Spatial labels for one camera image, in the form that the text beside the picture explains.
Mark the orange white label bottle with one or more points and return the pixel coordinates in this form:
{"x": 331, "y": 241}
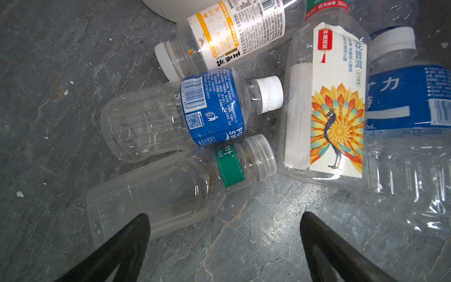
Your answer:
{"x": 228, "y": 33}

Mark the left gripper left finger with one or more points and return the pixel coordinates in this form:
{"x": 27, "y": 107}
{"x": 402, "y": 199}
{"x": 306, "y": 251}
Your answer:
{"x": 122, "y": 255}

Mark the green band clear bottle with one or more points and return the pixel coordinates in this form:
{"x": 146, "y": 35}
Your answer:
{"x": 180, "y": 190}

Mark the cream ribbed trash bin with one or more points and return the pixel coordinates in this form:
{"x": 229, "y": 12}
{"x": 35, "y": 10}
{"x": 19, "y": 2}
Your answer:
{"x": 172, "y": 10}

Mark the peacock label tea bottle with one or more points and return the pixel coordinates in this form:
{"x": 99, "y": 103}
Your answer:
{"x": 322, "y": 123}

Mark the small blue label bottle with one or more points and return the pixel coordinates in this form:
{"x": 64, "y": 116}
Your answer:
{"x": 201, "y": 110}

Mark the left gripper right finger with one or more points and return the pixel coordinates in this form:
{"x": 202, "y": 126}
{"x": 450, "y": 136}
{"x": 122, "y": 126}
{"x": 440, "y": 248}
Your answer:
{"x": 329, "y": 255}

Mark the blue label water bottle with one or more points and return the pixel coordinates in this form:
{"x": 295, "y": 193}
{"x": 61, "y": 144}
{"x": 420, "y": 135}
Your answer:
{"x": 408, "y": 137}

